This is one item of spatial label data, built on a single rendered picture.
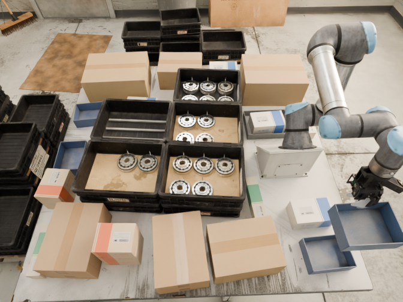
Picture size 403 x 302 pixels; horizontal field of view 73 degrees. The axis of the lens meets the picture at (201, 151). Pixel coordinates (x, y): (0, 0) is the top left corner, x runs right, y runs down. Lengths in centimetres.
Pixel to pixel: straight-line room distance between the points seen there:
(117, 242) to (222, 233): 44
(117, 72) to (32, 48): 243
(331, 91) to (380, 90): 263
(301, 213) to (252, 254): 35
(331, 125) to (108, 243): 94
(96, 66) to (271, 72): 114
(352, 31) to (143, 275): 131
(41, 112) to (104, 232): 161
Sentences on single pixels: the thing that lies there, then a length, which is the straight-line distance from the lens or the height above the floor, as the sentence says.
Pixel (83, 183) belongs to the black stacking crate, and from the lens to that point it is 145.
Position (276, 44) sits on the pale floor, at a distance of 384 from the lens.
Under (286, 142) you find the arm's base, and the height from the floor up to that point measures 94.
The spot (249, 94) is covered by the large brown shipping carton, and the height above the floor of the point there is 80.
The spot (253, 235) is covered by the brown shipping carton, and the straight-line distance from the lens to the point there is 126.
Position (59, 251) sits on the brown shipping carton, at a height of 86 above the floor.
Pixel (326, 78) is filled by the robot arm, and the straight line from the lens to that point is 103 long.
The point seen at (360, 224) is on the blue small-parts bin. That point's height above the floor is 107.
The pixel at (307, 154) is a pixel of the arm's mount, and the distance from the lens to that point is 146.
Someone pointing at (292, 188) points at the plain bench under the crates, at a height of 70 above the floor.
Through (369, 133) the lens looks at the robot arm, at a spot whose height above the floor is 140.
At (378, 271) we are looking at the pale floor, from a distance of 242.
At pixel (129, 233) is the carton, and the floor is 93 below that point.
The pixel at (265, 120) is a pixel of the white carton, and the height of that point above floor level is 79.
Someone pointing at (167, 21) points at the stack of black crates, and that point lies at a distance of 316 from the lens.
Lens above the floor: 204
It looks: 55 degrees down
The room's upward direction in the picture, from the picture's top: straight up
